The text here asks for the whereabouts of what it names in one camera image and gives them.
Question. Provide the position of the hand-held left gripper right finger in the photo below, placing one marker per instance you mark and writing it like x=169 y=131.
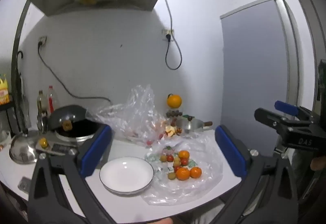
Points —
x=230 y=152

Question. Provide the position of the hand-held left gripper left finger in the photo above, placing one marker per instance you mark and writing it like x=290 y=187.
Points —
x=96 y=150

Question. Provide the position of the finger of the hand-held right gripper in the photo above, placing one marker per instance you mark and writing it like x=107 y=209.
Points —
x=267 y=117
x=286 y=108

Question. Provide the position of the printed plastic bag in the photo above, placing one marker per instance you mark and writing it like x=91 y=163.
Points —
x=203 y=160

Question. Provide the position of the white plate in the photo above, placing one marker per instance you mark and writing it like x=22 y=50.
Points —
x=126 y=174

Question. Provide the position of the orange mandarin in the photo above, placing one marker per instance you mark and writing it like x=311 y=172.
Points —
x=183 y=154
x=183 y=174
x=195 y=172

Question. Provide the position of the red tomato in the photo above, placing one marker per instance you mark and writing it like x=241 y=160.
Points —
x=184 y=162
x=177 y=168
x=170 y=158

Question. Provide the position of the person's right hand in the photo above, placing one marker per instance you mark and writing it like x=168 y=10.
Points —
x=318 y=163

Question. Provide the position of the person's left hand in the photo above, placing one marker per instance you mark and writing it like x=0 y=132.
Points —
x=165 y=221

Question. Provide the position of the clear plastic bag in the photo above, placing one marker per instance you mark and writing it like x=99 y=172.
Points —
x=135 y=114

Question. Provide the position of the small red fruit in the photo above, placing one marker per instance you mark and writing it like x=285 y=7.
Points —
x=149 y=141
x=160 y=135

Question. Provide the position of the grey refrigerator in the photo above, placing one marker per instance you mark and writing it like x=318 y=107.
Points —
x=254 y=61

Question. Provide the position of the pile of fruit peels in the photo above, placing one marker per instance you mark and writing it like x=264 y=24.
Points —
x=172 y=131

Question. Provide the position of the red cap bottle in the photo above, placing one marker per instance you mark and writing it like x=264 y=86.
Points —
x=52 y=100

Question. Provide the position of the dark oil bottle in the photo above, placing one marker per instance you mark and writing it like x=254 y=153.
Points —
x=42 y=104

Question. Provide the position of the large orange with stem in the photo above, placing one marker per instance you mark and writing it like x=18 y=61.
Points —
x=174 y=101

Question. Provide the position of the grey flat box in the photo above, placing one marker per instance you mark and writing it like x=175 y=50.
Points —
x=23 y=184

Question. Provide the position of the black metal rack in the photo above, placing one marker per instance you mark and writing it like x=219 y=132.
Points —
x=18 y=91

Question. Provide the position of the yellow oil bottle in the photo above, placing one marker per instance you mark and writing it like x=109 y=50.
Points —
x=3 y=91

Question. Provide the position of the white wall socket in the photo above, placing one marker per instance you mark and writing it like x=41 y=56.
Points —
x=42 y=41
x=168 y=33

